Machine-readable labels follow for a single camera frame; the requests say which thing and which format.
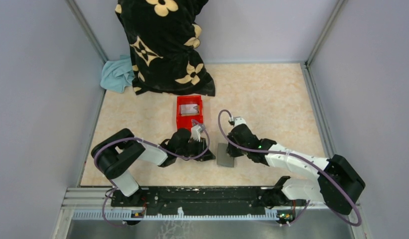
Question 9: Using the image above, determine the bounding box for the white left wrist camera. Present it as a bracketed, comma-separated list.
[190, 124, 204, 141]

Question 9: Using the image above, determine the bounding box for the grey card holder wallet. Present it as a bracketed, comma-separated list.
[216, 143, 235, 168]

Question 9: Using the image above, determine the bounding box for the light blue cloth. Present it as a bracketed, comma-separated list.
[100, 55, 135, 94]

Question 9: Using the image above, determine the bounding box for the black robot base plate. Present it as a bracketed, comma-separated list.
[111, 186, 306, 216]

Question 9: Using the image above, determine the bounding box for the red plastic bin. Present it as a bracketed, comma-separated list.
[176, 95, 204, 130]

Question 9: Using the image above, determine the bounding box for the black floral blanket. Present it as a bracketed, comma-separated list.
[115, 0, 216, 97]

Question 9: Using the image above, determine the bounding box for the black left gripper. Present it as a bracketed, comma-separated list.
[176, 136, 216, 162]

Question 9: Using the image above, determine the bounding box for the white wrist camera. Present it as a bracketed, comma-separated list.
[228, 117, 247, 127]
[190, 124, 204, 141]

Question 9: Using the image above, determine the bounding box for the grey slotted cable duct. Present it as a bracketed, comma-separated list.
[72, 208, 279, 221]

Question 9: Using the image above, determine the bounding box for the silver credit card in bin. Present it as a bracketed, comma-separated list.
[179, 104, 200, 117]

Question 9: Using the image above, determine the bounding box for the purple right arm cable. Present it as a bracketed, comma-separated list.
[217, 109, 363, 228]

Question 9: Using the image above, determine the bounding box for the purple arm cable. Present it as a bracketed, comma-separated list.
[217, 109, 363, 228]
[93, 119, 212, 228]

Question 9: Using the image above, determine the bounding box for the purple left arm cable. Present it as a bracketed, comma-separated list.
[93, 119, 212, 228]

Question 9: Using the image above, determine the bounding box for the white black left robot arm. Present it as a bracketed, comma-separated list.
[91, 127, 216, 207]

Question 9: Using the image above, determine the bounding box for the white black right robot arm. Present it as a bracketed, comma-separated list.
[227, 123, 366, 215]

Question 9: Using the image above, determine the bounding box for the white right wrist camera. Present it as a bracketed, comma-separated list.
[228, 117, 247, 127]

